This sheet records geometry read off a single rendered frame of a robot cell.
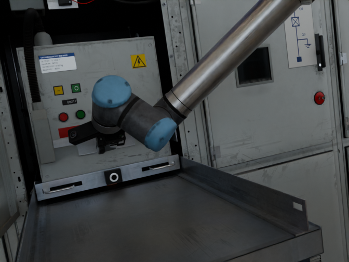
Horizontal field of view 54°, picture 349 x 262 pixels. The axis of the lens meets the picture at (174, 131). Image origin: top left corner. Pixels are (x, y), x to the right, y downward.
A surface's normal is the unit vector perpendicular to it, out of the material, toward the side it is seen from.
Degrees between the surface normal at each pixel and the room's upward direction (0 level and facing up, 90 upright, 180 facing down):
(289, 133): 90
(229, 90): 90
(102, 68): 90
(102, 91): 56
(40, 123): 90
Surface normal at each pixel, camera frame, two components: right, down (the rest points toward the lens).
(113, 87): 0.15, -0.48
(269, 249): 0.34, 0.06
